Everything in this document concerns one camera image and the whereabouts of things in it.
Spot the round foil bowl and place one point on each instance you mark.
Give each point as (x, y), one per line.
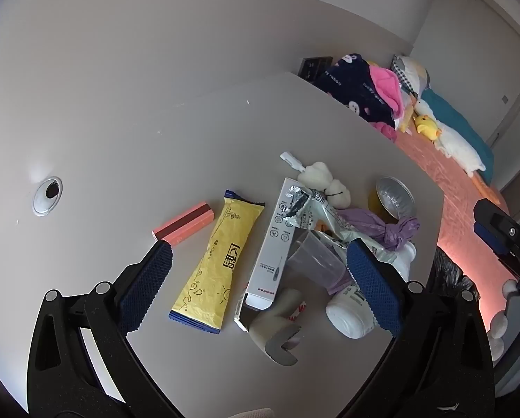
(394, 196)

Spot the red printed backing strip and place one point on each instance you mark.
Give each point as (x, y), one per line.
(299, 309)

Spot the pink fleece garment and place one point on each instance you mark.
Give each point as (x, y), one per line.
(384, 82)

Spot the wall light switch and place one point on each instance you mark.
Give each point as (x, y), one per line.
(506, 99)

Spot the grey adhesive pad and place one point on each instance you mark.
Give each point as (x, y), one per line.
(273, 318)

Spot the small white plastic hook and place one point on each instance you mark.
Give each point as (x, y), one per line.
(291, 159)

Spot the knotted purple plastic bag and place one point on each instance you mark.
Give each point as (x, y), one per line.
(390, 230)

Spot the teal pillow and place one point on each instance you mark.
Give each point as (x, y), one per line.
(451, 111)

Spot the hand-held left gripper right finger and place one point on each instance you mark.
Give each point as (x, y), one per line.
(373, 287)

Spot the pink bed sheet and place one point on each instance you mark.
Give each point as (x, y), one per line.
(429, 170)

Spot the pale yellow cloth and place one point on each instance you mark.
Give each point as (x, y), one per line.
(405, 115)

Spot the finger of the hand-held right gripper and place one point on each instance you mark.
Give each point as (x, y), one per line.
(490, 237)
(503, 222)

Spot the yellow duck plush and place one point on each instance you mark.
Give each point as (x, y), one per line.
(427, 127)

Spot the white plush toy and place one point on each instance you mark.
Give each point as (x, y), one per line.
(320, 174)

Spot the checked patchwork pillow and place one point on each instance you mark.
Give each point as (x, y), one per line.
(410, 72)

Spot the white plastic drink bottle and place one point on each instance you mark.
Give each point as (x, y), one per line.
(351, 313)

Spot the yellow snack packet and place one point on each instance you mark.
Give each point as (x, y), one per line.
(225, 261)

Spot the torn silver foil wrapper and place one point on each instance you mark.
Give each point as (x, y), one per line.
(316, 215)

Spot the white goose plush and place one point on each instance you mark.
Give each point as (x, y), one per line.
(455, 143)

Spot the clear plastic cup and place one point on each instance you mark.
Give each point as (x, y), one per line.
(316, 261)

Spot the pink rectangular box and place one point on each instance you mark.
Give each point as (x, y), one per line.
(186, 226)

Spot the long white toothbrush box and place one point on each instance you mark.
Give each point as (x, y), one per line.
(268, 248)

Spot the person's right hand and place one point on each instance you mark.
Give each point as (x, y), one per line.
(499, 326)

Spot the dark wall socket panel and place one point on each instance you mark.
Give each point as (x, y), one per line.
(316, 67)

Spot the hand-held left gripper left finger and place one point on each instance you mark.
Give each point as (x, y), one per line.
(146, 287)

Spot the navy printed fleece blanket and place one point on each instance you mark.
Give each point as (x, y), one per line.
(355, 87)

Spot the black trash bag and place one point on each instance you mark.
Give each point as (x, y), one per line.
(449, 270)

